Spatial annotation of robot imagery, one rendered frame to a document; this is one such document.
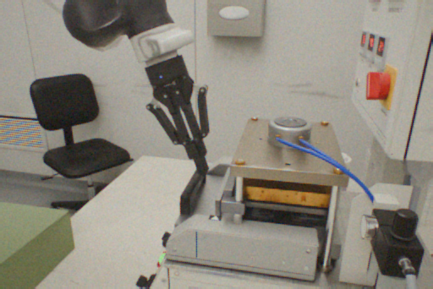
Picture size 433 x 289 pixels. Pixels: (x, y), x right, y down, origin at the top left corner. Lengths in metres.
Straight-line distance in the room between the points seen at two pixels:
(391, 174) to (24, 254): 0.74
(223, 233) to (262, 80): 1.68
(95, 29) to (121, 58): 1.83
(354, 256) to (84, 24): 0.57
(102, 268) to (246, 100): 1.55
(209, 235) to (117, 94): 2.02
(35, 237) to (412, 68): 0.78
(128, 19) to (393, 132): 0.44
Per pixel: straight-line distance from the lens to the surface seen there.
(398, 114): 0.52
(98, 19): 0.64
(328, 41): 2.16
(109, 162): 2.26
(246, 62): 2.20
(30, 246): 0.90
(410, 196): 0.58
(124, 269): 0.94
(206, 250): 0.62
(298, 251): 0.60
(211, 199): 0.75
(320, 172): 0.57
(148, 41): 0.64
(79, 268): 0.97
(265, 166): 0.57
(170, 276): 0.67
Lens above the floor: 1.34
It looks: 22 degrees down
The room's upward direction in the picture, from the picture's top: straight up
